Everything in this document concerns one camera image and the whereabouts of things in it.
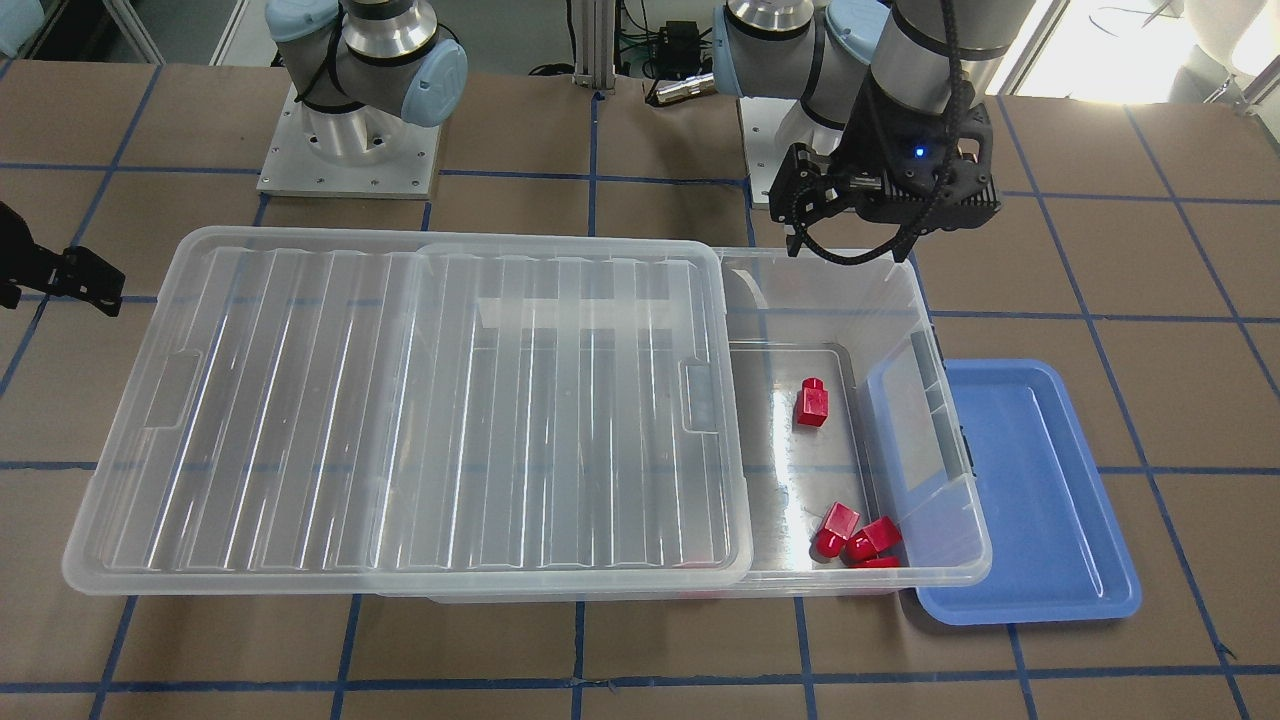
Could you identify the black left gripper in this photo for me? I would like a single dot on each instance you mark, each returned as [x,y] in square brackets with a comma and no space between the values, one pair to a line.
[866,150]

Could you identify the red block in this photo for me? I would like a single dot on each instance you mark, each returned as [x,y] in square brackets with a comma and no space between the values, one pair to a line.
[837,526]
[877,538]
[812,403]

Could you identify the red block front edge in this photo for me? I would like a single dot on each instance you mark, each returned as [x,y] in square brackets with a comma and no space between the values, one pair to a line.
[880,562]

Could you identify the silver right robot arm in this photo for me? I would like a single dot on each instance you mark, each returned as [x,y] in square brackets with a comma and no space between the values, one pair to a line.
[392,56]

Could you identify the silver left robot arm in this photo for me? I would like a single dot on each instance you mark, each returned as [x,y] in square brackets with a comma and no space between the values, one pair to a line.
[902,82]

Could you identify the clear plastic storage box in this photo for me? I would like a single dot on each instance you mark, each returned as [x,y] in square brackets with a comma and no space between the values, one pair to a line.
[850,400]

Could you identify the clear plastic box lid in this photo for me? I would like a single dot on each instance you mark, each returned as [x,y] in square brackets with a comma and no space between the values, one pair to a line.
[251,449]

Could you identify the blue plastic tray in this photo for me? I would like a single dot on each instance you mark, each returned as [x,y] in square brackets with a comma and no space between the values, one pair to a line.
[1058,553]

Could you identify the black clamp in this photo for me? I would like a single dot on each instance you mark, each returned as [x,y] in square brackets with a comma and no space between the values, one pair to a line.
[75,272]

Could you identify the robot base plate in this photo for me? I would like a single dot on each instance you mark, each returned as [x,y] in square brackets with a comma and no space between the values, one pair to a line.
[769,127]

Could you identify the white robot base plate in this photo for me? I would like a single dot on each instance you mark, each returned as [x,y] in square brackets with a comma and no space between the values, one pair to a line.
[363,154]

